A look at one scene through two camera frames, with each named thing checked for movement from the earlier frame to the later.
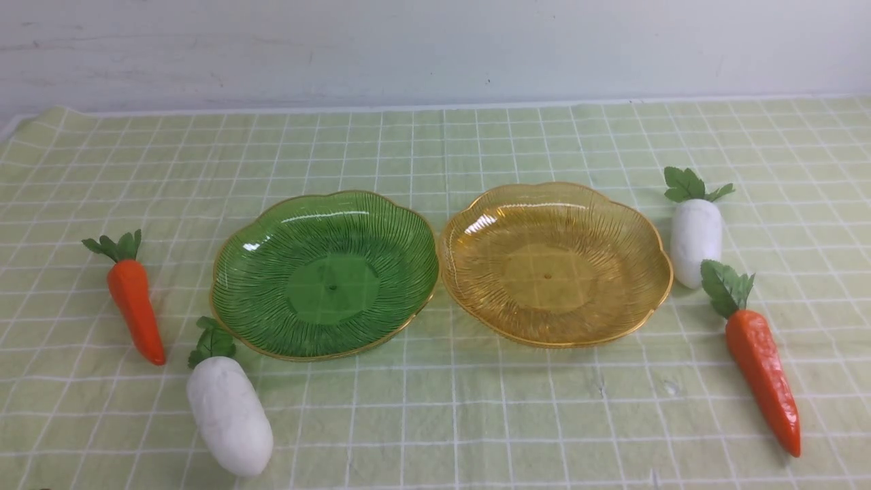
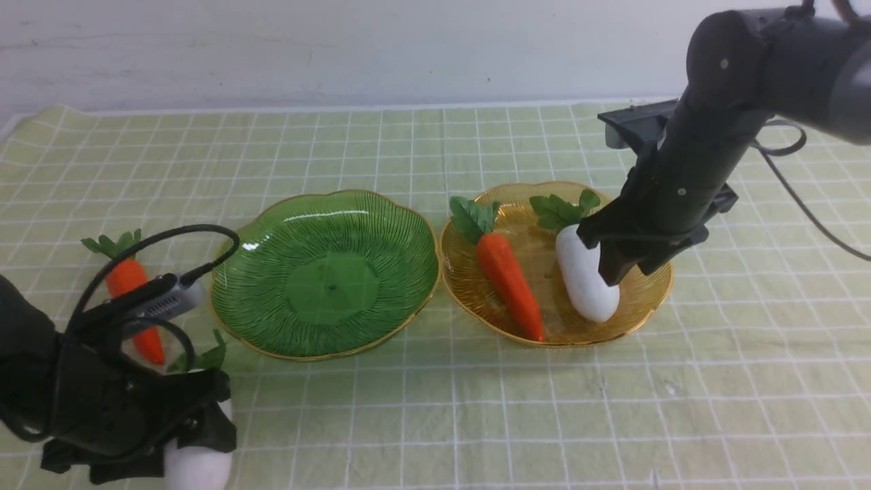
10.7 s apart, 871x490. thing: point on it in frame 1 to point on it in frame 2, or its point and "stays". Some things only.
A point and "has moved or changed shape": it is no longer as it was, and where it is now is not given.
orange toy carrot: [130, 283] stays
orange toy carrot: [755, 350] to [475, 221]
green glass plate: [324, 276] stays
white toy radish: [697, 224] has moved or changed shape
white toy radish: [230, 409] to [194, 467]
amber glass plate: [555, 265] stays
